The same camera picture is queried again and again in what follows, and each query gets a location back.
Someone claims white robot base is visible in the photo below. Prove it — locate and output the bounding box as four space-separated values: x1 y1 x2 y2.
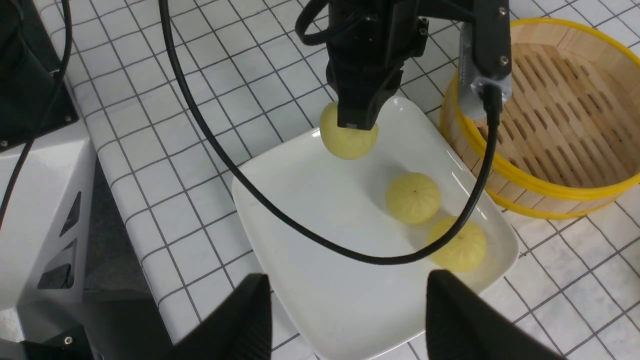
0 0 176 360

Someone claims yellow steamed bun front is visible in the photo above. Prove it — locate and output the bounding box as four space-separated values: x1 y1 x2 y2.
385 172 442 225

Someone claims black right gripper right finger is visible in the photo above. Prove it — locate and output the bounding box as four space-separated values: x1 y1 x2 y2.
425 269 562 360

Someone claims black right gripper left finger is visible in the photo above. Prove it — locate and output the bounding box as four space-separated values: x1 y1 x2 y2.
165 273 274 360

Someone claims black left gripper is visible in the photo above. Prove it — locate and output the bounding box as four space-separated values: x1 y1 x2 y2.
326 0 430 130

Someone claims yellow-rimmed bamboo steamer basket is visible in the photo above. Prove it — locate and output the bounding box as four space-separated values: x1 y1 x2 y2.
439 18 640 221

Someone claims yellow steamed bun back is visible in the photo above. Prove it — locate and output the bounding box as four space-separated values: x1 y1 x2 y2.
318 102 379 160

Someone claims black left camera cable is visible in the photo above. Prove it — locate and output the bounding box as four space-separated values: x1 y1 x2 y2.
158 0 503 266

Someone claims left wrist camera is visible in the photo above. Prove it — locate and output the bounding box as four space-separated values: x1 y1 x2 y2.
457 0 513 120

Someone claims white grid-pattern tablecloth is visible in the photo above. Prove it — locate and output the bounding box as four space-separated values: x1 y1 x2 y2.
30 0 640 360

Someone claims yellow steamed bun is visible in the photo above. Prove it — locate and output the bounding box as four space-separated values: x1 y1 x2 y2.
429 220 488 272
385 172 442 225
318 102 379 160

